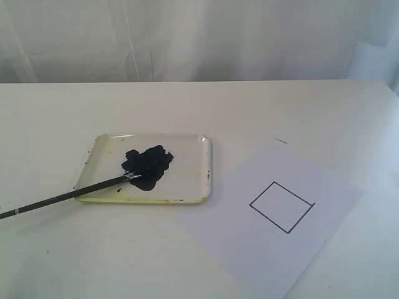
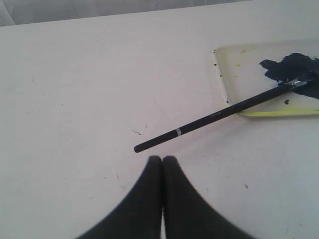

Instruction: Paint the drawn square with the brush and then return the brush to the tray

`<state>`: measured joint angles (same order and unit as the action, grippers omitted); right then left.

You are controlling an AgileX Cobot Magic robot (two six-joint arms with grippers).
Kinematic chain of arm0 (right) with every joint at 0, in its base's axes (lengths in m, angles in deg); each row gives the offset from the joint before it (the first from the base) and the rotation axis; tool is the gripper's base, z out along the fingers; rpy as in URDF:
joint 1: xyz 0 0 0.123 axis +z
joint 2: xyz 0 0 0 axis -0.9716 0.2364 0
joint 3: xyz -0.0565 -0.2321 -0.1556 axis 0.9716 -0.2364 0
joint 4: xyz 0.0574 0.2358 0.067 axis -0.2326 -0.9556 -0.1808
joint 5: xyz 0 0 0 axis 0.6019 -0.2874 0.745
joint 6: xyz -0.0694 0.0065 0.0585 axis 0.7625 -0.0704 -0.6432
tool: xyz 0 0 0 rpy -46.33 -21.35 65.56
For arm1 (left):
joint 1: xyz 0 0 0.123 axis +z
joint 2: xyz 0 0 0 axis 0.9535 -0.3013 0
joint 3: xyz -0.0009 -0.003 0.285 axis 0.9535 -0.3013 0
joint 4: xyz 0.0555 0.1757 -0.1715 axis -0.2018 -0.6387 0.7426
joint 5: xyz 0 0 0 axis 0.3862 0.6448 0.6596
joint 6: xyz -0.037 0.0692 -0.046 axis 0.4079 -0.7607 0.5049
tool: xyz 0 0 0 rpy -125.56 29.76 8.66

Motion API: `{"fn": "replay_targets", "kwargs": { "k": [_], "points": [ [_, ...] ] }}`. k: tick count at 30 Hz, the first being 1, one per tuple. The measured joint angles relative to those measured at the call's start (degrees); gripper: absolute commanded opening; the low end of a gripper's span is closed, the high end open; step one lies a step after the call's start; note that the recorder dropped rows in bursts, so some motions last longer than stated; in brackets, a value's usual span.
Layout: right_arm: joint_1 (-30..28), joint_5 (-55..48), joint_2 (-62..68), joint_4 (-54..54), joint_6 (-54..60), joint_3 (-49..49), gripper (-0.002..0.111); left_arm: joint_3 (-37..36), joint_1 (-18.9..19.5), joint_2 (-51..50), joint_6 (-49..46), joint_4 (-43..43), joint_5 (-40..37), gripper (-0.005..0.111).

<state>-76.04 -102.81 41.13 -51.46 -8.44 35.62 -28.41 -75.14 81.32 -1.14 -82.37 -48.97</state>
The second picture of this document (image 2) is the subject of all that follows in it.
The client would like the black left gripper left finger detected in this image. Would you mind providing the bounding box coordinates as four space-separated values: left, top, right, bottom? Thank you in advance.
79 156 162 239

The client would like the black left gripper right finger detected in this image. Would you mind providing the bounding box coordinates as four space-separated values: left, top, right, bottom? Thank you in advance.
162 156 252 239

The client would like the black paintbrush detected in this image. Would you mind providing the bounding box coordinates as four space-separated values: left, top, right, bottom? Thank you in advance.
134 80 311 153

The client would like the white paint tray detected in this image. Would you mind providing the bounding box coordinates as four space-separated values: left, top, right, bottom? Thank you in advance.
212 39 319 118

